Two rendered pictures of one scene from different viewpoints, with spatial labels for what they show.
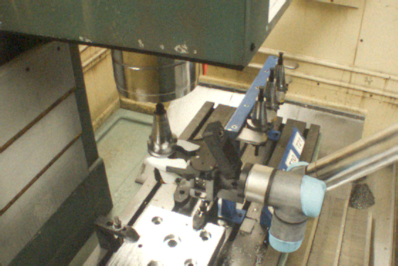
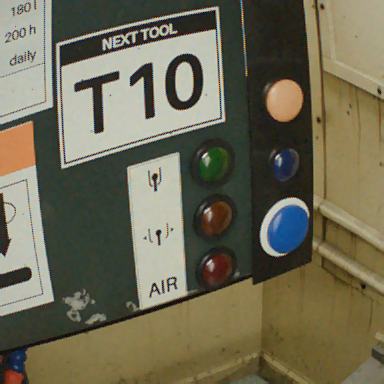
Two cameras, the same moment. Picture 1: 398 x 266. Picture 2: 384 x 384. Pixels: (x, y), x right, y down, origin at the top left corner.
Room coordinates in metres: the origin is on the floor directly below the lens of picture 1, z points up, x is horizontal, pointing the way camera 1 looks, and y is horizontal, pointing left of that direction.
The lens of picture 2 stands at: (0.38, -0.51, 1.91)
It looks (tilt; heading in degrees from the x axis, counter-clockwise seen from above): 25 degrees down; 36
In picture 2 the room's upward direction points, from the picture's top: 3 degrees counter-clockwise
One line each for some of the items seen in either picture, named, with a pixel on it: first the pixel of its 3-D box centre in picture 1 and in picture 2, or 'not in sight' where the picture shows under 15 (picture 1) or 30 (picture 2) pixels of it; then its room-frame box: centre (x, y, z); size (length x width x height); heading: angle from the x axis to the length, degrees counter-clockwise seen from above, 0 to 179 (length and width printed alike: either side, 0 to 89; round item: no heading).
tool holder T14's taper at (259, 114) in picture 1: (259, 110); not in sight; (0.89, -0.15, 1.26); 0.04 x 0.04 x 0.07
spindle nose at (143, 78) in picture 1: (155, 53); not in sight; (0.68, 0.08, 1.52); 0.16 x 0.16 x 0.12
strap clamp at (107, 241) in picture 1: (118, 234); not in sight; (0.72, 0.23, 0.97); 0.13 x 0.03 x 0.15; 67
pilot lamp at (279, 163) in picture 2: not in sight; (285, 164); (0.87, -0.22, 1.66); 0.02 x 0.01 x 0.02; 157
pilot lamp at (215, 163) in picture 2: not in sight; (213, 164); (0.82, -0.21, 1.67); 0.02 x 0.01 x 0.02; 157
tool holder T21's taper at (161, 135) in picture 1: (160, 126); not in sight; (0.68, 0.08, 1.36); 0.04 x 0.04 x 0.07
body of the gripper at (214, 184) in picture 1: (219, 176); not in sight; (0.63, -0.04, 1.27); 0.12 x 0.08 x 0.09; 67
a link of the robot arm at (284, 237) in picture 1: (289, 220); not in sight; (0.58, -0.19, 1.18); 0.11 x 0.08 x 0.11; 161
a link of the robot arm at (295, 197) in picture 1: (296, 194); not in sight; (0.56, -0.18, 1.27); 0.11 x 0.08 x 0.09; 67
